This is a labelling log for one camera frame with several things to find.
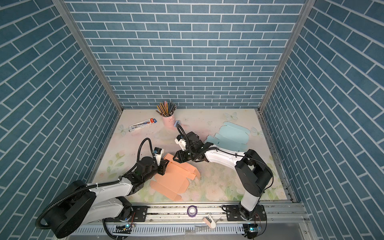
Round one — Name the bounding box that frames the orange paper box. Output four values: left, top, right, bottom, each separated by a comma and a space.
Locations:
150, 154, 201, 201

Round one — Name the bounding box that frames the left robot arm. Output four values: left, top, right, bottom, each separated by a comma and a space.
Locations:
35, 157, 169, 239

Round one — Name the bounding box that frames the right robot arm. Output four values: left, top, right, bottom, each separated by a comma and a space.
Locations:
173, 132, 274, 220

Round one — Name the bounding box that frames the light blue flat paper box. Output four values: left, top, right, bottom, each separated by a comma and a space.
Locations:
206, 122, 251, 152

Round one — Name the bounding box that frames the white pen box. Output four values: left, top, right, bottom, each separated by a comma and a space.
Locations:
129, 118, 157, 132

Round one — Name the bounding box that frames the pink pencil cup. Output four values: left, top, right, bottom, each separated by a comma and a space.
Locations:
163, 116, 176, 128

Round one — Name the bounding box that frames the bundle of coloured pencils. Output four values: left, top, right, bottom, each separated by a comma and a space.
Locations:
156, 101, 177, 118

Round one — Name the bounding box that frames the purple tape roll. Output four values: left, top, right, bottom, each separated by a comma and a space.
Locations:
187, 205, 198, 218

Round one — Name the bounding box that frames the white pink clip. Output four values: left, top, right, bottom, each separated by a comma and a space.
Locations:
203, 216, 217, 229

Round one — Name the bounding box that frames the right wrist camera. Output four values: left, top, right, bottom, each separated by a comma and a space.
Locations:
175, 135, 187, 151

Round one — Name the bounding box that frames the left black corrugated cable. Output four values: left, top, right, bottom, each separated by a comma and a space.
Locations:
34, 137, 154, 240

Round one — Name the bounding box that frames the right black cable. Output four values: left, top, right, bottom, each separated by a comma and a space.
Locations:
175, 123, 274, 193

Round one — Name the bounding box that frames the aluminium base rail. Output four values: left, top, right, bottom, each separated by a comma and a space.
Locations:
67, 201, 317, 240

